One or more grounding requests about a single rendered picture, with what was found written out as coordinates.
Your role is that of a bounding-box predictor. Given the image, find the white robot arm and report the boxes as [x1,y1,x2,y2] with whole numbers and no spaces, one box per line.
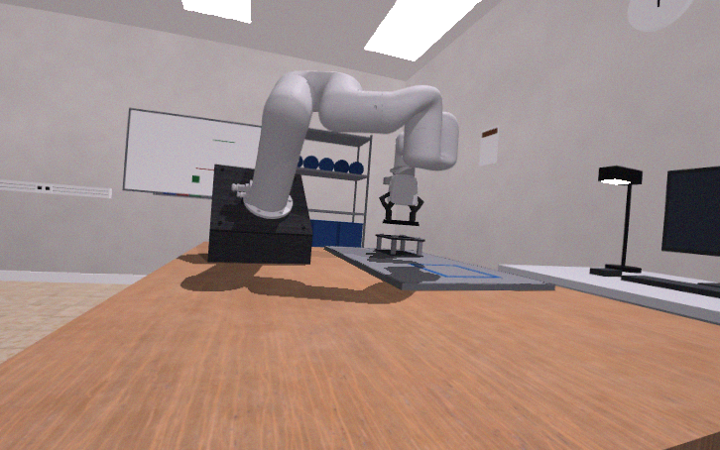
[232,71,459,219]

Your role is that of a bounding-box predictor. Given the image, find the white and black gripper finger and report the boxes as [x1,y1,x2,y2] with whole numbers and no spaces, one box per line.
[409,197,423,221]
[379,192,395,222]

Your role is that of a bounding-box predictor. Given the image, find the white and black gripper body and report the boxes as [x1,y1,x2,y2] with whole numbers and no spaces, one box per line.
[388,174,418,206]

